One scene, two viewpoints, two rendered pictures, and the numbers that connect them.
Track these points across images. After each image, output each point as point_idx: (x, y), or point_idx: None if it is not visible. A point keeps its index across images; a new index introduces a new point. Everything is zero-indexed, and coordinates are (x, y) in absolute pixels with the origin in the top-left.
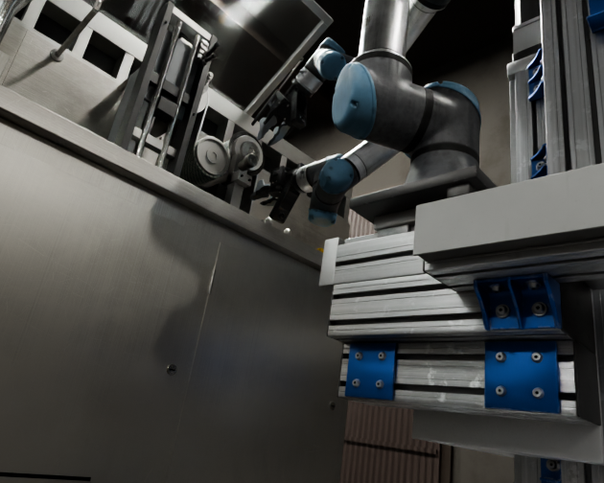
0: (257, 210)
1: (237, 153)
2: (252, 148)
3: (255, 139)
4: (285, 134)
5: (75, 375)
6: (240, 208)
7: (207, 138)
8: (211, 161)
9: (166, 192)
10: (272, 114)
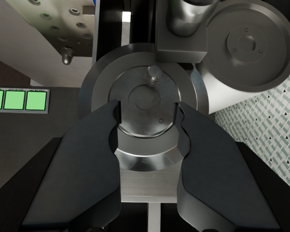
0: (26, 128)
1: (184, 78)
2: (141, 115)
3: (125, 163)
4: (55, 153)
5: None
6: (108, 10)
7: (280, 78)
8: (248, 26)
9: None
10: None
